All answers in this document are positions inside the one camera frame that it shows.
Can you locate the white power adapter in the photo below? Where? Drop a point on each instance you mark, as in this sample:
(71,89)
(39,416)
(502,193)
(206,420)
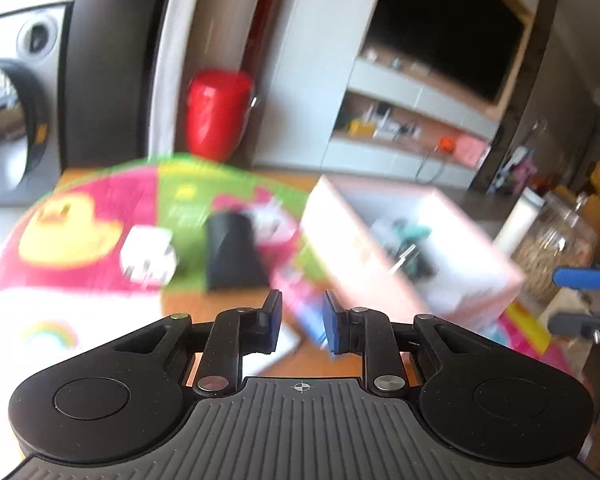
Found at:
(147,260)

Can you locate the black television screen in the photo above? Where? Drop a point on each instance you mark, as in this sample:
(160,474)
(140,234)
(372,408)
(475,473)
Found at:
(447,30)

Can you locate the pink open box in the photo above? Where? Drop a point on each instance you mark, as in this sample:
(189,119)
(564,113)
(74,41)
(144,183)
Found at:
(360,250)

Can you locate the orange small object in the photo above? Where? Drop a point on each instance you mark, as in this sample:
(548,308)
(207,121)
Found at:
(448,144)

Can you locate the yellow small object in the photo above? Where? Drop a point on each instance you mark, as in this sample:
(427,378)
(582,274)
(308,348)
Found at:
(361,127)

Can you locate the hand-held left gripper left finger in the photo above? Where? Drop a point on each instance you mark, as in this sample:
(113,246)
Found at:
(275,314)

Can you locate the glass storage jar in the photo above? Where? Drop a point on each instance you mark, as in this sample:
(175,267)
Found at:
(555,247)

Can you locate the black rectangular case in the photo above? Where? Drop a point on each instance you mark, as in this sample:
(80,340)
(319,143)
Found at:
(230,255)

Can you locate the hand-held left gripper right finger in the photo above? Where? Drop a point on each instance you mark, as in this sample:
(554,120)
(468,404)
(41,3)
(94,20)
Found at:
(330,326)

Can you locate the teal object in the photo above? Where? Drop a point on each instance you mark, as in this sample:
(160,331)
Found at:
(410,232)

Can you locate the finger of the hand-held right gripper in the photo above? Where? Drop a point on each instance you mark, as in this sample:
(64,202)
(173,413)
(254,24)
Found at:
(577,278)
(572,323)

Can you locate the black chair back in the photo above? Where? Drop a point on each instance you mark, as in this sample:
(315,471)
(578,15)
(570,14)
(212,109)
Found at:
(111,60)

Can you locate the white washing machine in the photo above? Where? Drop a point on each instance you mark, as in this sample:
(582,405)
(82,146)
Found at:
(17,100)

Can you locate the white bottle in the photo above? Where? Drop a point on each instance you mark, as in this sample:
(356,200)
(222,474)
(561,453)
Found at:
(519,220)

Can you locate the colourful cartoon play mat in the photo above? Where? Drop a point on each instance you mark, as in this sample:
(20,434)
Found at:
(100,230)

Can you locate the blue and white packet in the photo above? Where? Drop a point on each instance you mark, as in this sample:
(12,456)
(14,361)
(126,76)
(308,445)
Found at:
(307,307)

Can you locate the grey wall shelf unit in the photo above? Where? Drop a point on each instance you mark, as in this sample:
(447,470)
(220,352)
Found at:
(380,110)

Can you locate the red cylindrical container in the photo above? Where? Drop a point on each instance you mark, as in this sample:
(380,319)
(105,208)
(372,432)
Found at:
(216,112)

